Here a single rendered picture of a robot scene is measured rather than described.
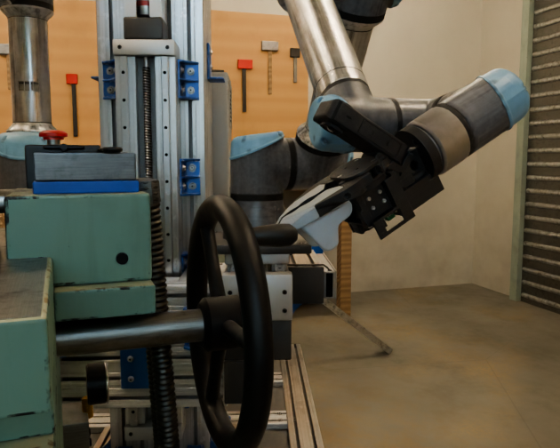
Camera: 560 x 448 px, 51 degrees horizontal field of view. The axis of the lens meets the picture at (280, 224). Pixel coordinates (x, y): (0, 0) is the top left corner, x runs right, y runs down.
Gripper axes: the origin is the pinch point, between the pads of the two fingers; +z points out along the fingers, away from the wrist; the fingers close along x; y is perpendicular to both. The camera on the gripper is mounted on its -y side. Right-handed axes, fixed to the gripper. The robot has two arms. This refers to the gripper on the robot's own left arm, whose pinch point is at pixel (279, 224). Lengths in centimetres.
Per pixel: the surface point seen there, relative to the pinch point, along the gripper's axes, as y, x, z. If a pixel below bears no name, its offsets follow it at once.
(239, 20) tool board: -38, 324, -129
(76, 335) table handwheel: -2.0, -0.4, 24.3
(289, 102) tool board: 25, 322, -133
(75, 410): 15.0, 28.0, 34.2
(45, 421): -2.8, -18.7, 26.9
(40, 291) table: -10.6, -17.0, 22.4
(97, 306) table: -4.2, -3.6, 20.8
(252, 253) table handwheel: -1.8, -9.7, 6.3
